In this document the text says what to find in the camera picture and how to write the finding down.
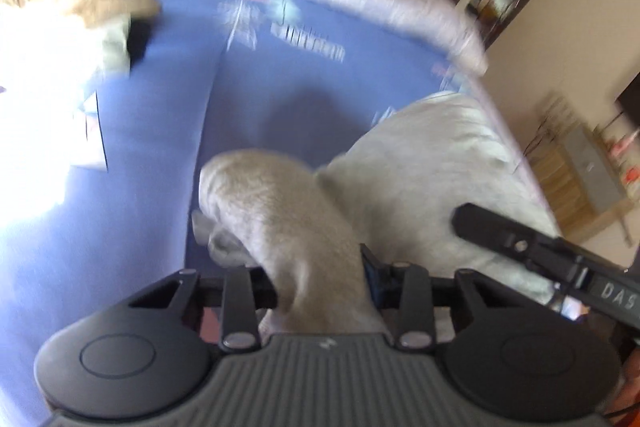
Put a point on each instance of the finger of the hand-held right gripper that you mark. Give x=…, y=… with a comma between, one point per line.
x=490, y=224

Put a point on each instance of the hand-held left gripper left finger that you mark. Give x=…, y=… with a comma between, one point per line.
x=250, y=292

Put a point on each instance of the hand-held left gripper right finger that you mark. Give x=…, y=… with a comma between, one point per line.
x=375, y=279

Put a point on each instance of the grey pants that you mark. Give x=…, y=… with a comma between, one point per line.
x=300, y=207

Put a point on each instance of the dried branch decoration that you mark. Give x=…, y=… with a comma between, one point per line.
x=545, y=127

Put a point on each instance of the grey and wood cabinet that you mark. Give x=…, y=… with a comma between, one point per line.
x=590, y=172

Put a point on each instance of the blue herringbone blanket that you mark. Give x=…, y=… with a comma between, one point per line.
x=100, y=232

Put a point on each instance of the black television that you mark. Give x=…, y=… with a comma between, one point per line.
x=631, y=99

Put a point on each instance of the blue printed bed sheet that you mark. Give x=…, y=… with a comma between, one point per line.
x=300, y=97

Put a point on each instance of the white folded cloth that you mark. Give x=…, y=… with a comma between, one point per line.
x=115, y=47

